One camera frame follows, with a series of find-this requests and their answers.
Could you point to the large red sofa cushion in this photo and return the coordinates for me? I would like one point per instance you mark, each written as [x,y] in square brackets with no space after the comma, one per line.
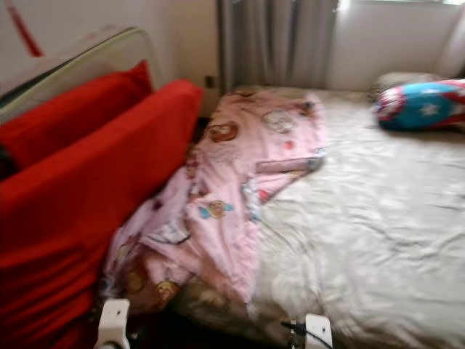
[73,240]

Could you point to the small red sofa cushion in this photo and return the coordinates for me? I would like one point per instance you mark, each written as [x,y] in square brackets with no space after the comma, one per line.
[87,109]

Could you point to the white green quilted mattress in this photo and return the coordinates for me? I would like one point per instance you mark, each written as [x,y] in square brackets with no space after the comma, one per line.
[80,65]

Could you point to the red stick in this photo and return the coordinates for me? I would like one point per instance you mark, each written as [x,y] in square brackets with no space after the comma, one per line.
[25,30]

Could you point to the pink cartoon print blanket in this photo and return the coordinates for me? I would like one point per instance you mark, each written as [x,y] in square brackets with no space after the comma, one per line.
[225,196]

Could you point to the grey pleated curtain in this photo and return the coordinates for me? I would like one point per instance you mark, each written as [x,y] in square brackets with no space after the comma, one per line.
[280,43]

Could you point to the bed with grey floral sheet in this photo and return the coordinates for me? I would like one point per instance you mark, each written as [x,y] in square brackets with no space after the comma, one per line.
[370,233]

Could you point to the small grey floral pillow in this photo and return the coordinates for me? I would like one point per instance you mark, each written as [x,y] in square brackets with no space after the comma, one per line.
[399,78]

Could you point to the red white blue star pillow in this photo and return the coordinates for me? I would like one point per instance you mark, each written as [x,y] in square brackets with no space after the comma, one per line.
[421,105]

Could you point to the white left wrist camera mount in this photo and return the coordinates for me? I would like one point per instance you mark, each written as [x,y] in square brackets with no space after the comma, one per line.
[115,326]

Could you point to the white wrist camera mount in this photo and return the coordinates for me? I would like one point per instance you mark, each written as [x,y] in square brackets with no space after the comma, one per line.
[115,326]
[318,333]

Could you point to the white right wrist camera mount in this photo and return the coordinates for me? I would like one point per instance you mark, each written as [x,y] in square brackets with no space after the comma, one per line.
[318,333]

